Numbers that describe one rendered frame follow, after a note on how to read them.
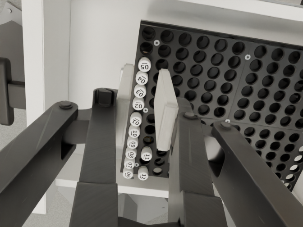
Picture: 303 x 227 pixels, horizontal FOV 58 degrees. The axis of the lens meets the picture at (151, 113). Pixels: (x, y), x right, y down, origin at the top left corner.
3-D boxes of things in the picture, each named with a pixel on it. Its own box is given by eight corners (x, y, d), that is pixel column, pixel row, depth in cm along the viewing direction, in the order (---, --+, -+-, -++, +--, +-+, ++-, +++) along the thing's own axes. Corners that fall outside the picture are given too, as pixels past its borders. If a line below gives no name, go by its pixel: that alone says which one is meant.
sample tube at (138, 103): (134, 83, 32) (132, 99, 28) (144, 84, 32) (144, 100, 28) (134, 93, 33) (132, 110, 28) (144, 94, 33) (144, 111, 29)
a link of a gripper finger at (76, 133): (109, 151, 14) (49, 144, 14) (117, 109, 19) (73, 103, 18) (112, 125, 13) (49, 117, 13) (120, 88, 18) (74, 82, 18)
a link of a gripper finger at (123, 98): (123, 147, 16) (110, 145, 16) (130, 99, 22) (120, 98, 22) (130, 100, 15) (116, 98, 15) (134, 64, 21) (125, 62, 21)
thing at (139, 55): (120, 169, 34) (120, 172, 33) (140, 23, 26) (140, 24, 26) (135, 171, 34) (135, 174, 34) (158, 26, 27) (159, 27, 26)
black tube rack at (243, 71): (123, 144, 39) (119, 172, 33) (141, 16, 32) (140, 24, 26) (271, 162, 41) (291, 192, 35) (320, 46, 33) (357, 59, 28)
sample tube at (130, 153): (127, 138, 35) (124, 158, 31) (128, 129, 35) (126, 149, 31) (136, 138, 35) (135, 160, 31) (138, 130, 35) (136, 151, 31)
